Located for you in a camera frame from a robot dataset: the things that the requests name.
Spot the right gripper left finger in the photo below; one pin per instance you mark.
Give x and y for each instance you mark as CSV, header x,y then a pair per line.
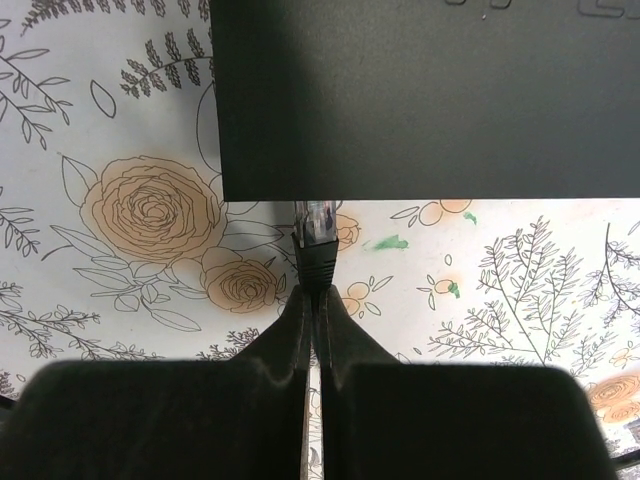
x,y
241,418

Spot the black network switch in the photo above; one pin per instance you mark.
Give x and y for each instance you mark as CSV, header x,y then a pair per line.
x,y
400,100

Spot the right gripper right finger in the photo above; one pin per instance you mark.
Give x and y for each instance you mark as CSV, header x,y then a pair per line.
x,y
384,419

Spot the floral table mat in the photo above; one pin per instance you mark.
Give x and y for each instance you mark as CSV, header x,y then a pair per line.
x,y
118,244

